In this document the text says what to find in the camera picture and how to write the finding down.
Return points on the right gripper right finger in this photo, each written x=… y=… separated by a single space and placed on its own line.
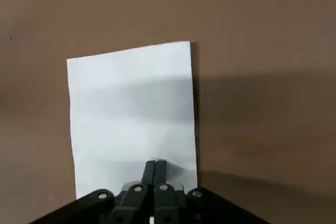
x=168 y=205

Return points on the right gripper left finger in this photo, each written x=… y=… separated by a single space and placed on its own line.
x=131 y=205

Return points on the white A4 paper sheet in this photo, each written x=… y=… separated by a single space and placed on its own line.
x=131 y=90

